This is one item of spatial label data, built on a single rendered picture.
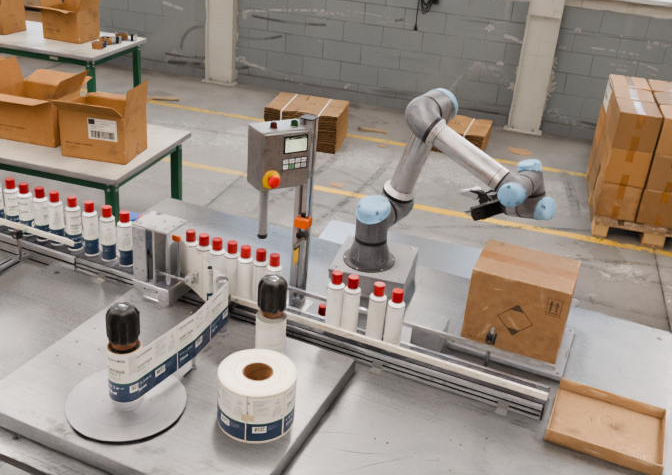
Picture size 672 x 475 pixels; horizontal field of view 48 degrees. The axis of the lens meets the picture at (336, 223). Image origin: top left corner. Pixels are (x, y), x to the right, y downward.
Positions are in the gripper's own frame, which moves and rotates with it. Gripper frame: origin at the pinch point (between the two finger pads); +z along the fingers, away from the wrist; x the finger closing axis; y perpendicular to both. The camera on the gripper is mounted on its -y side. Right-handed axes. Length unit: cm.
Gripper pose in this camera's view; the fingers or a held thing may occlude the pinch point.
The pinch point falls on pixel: (463, 202)
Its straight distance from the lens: 269.4
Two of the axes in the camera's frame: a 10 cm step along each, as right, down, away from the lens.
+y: 7.5, -4.0, 5.2
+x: -2.6, -9.1, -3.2
